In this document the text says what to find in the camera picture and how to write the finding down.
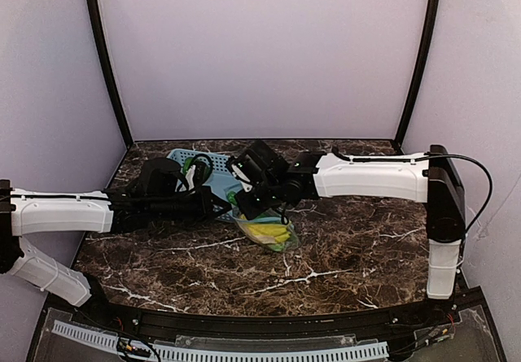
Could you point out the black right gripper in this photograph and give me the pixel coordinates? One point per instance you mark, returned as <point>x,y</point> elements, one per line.
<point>252,206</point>

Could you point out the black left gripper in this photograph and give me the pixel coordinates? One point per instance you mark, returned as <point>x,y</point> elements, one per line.
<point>207,204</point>

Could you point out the clear zip top bag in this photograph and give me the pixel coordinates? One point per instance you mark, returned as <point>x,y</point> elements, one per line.
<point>268,217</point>

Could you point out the yellow toy banana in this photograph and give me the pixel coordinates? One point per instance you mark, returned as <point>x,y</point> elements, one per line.
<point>265,233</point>

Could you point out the short green toy gourd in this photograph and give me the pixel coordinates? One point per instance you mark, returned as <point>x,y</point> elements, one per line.
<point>284,242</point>

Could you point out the green toy bell pepper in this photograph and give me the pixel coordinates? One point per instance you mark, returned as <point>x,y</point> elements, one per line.
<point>191,166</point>

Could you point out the long green toy cucumber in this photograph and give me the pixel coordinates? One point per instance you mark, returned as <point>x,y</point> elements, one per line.
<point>231,198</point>

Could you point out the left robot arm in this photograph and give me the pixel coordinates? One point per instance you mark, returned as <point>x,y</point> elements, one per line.
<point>164,190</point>

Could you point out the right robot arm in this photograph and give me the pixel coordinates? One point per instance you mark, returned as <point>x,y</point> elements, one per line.
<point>430,178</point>

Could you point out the light blue plastic basket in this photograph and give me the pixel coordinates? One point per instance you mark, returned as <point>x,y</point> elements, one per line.
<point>219,182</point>

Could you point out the black front frame rail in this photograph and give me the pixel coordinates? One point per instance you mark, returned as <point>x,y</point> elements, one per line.
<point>392,323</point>

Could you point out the white slotted cable duct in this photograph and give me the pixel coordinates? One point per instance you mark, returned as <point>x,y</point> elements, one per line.
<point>187,348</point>

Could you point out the right black corner post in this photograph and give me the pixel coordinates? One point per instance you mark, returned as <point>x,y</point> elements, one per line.
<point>420,64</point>

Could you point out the black corner post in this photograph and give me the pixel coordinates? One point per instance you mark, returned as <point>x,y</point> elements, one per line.
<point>105,63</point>
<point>420,64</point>

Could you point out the left black corner post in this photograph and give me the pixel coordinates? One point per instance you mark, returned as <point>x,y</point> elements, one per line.
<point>105,63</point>

